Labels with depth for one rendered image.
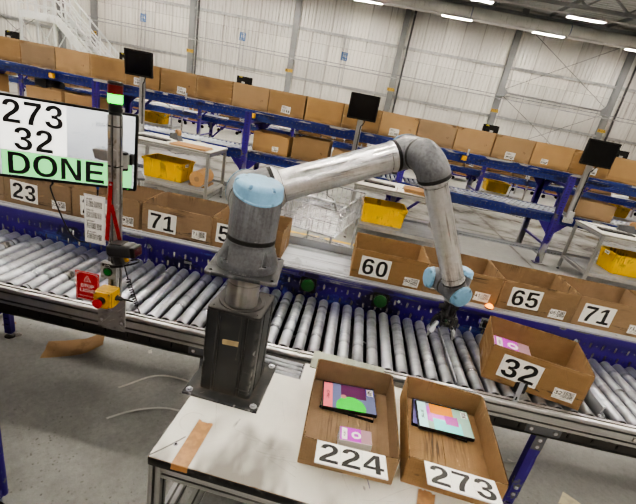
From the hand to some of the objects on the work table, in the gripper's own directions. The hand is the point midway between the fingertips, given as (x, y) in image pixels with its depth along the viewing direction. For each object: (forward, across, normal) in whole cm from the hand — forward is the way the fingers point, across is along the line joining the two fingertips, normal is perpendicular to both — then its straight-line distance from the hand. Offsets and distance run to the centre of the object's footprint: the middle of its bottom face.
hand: (439, 336), depth 190 cm
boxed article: (+5, -38, -73) cm, 82 cm away
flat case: (+4, -7, -54) cm, 54 cm away
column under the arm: (+5, -83, -55) cm, 99 cm away
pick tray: (+5, -8, -63) cm, 64 cm away
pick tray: (+5, -40, -64) cm, 76 cm away
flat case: (+4, -41, -54) cm, 68 cm away
